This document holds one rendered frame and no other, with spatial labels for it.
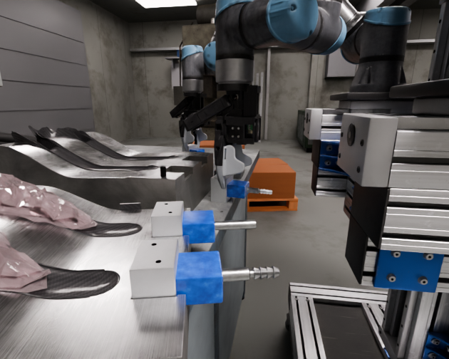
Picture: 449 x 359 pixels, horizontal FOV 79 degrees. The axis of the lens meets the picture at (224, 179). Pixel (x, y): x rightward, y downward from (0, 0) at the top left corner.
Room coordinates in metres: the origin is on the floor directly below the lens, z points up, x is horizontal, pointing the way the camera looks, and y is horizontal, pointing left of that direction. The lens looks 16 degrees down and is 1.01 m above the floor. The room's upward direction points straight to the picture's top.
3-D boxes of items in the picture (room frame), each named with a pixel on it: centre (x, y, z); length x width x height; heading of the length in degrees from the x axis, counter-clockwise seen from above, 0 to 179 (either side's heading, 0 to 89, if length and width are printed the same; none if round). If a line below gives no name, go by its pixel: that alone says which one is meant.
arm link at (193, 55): (1.05, 0.11, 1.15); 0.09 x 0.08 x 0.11; 86
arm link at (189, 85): (1.05, 0.11, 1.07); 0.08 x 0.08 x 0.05
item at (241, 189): (0.58, -0.04, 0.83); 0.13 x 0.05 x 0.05; 72
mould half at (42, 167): (0.61, 0.30, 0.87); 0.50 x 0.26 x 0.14; 78
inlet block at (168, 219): (0.33, 0.02, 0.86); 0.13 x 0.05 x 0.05; 96
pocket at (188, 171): (0.50, 0.09, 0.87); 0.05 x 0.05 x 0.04; 78
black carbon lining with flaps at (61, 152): (0.60, 0.29, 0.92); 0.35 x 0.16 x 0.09; 78
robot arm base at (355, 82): (0.87, -0.46, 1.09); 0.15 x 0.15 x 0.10
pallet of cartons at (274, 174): (2.83, -0.17, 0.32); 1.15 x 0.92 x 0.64; 83
